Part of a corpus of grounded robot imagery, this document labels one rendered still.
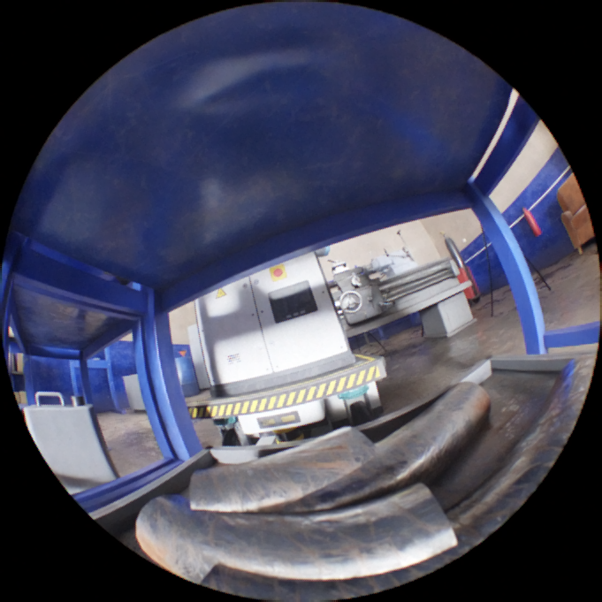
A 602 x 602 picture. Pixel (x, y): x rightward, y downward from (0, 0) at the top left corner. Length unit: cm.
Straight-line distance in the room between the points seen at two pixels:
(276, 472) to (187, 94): 37
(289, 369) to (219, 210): 52
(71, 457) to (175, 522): 63
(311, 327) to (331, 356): 12
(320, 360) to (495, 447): 55
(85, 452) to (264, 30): 92
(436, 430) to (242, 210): 41
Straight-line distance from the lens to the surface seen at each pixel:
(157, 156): 29
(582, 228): 341
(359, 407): 64
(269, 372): 66
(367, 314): 174
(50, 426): 77
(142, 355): 60
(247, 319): 69
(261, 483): 17
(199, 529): 16
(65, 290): 50
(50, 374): 393
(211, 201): 33
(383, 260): 228
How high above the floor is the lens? 42
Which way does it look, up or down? 15 degrees up
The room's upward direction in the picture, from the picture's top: 17 degrees counter-clockwise
